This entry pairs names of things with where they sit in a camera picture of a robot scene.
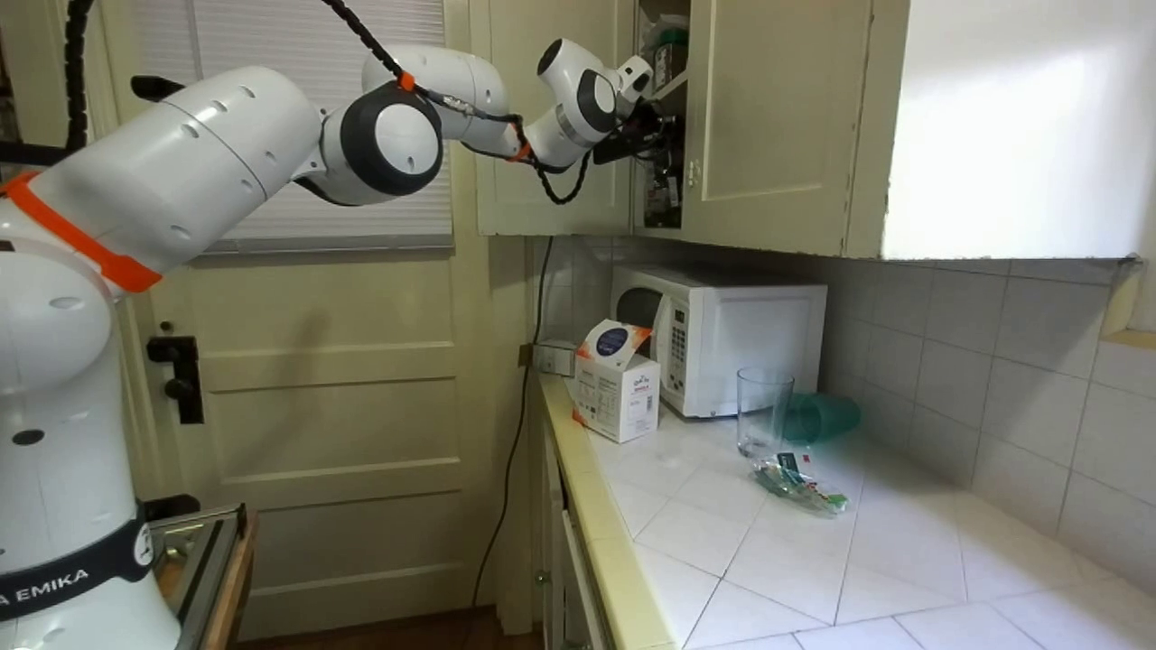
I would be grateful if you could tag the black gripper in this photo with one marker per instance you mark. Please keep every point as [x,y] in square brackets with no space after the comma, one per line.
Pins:
[627,134]

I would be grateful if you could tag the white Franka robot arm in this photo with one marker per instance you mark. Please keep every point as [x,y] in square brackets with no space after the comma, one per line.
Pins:
[156,166]

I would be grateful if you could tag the green item in cabinet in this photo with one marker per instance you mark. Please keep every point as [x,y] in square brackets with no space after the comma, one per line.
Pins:
[671,44]

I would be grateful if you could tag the closed pale green cabinet door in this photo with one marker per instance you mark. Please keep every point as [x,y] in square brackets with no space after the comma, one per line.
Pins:
[782,121]

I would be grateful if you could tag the open pale green cabinet door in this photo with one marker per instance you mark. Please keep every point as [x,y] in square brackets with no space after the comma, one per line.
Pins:
[544,204]

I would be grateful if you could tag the blue orange white packet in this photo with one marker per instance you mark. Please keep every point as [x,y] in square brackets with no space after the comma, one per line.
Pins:
[616,339]

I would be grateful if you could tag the white microwave oven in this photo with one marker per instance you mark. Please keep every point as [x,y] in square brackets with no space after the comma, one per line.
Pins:
[746,345]

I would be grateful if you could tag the white cardboard box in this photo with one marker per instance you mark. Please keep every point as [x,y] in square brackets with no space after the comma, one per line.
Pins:
[616,397]

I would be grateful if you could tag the clear drinking glass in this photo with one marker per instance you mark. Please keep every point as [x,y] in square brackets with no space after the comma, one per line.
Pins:
[759,408]

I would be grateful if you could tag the teal plastic bag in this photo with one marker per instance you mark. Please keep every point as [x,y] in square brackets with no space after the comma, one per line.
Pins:
[820,417]

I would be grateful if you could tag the white window blind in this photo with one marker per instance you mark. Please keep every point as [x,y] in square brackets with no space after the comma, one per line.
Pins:
[350,216]

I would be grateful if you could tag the green printed snack packet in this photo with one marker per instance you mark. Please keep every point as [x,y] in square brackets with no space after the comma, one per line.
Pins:
[797,476]

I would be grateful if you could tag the pale green panel door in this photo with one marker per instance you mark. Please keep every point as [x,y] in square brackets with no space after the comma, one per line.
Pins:
[350,419]

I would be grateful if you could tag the pale green base cabinet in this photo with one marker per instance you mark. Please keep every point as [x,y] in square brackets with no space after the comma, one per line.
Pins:
[564,577]

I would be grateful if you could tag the black door lock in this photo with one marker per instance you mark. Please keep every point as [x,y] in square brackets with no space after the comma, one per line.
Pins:
[183,373]

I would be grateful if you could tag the wall power outlet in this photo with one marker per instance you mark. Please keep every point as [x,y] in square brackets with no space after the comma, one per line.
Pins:
[550,360]

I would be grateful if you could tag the pale green wall cabinet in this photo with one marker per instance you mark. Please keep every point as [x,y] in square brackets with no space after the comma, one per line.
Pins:
[1024,121]

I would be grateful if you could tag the black bar camera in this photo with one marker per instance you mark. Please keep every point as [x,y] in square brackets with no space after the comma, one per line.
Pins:
[154,89]

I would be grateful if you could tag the black camera mount rod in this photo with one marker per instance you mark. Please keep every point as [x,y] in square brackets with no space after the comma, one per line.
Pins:
[28,153]

